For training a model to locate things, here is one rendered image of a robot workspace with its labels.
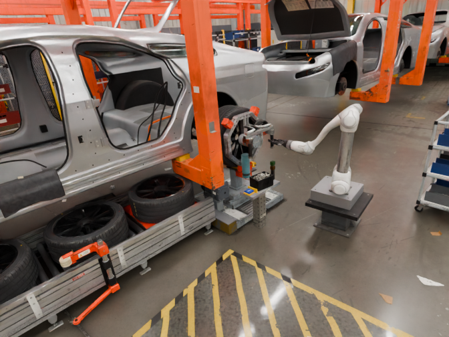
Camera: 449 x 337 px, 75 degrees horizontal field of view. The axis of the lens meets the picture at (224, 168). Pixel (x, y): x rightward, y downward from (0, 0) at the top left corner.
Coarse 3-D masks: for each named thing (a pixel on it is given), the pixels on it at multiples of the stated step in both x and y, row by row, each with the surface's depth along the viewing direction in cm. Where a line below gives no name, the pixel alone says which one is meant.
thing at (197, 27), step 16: (192, 0) 218; (192, 16) 224; (208, 16) 231; (192, 32) 230; (208, 32) 235; (192, 48) 236; (208, 48) 239; (192, 64) 243; (208, 64) 243; (192, 80) 250; (208, 80) 247; (192, 96) 257; (208, 96) 251; (208, 112) 256; (208, 128) 260; (208, 144) 265; (208, 160) 272; (208, 176) 280
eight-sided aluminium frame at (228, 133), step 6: (240, 114) 302; (246, 114) 302; (252, 114) 308; (234, 120) 298; (234, 126) 294; (228, 132) 293; (228, 138) 292; (228, 144) 295; (228, 150) 298; (252, 150) 332; (258, 150) 331; (228, 156) 301; (234, 156) 306; (234, 162) 316; (240, 162) 314
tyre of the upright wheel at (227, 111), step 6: (222, 108) 311; (228, 108) 308; (234, 108) 303; (240, 108) 306; (246, 108) 312; (222, 114) 301; (228, 114) 297; (234, 114) 302; (222, 126) 295; (222, 132) 297; (222, 138) 299; (222, 144) 301; (222, 150) 304; (222, 156) 306; (228, 162) 314
